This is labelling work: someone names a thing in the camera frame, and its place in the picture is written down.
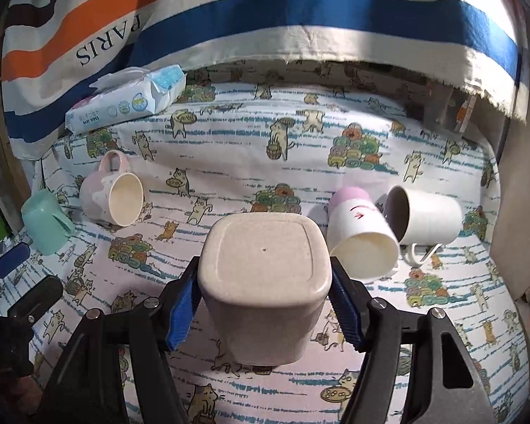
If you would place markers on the striped cloth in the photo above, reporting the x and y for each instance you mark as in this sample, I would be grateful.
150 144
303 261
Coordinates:
265 17

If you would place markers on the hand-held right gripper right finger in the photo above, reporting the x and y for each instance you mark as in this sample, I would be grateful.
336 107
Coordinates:
347 316

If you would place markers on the cat print bed sheet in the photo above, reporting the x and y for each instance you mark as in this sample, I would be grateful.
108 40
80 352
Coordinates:
247 163

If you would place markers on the brown cardboard panel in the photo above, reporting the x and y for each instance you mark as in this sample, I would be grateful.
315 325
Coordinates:
514 212

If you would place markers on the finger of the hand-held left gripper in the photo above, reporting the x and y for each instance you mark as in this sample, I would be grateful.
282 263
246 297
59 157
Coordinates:
12 258
37 296

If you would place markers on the beige square cup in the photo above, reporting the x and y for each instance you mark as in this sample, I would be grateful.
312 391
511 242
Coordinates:
265 269

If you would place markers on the white mug with grey inside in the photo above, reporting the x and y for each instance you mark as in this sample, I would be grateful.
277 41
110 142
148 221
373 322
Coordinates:
435 218

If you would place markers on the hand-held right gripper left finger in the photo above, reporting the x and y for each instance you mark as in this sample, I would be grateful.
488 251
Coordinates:
182 316

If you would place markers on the pink and white cup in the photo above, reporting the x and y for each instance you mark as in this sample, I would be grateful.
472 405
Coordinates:
357 229

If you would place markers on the baby wipes pack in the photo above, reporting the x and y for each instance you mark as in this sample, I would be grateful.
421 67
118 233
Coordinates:
123 99

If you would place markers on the mint green cup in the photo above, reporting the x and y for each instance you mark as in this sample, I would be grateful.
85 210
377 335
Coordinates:
44 223

